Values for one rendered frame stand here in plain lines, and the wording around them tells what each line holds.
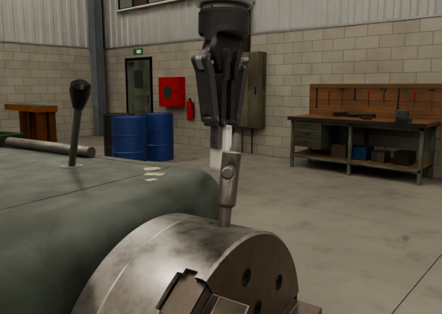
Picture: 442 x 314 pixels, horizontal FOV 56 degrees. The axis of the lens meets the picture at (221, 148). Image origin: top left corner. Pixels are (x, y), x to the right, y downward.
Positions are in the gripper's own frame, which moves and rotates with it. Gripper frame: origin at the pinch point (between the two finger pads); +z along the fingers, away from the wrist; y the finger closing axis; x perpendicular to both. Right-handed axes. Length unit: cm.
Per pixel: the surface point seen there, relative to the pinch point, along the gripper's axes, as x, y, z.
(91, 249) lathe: 2.2, -22.9, 9.4
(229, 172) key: -14.2, -20.4, -1.1
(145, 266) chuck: -6.6, -23.6, 8.8
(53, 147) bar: 40.9, -0.3, 3.5
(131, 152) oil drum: 454, 432, 91
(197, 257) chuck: -11.2, -21.1, 7.6
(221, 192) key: -8.9, -13.5, 3.0
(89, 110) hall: 904, 719, 46
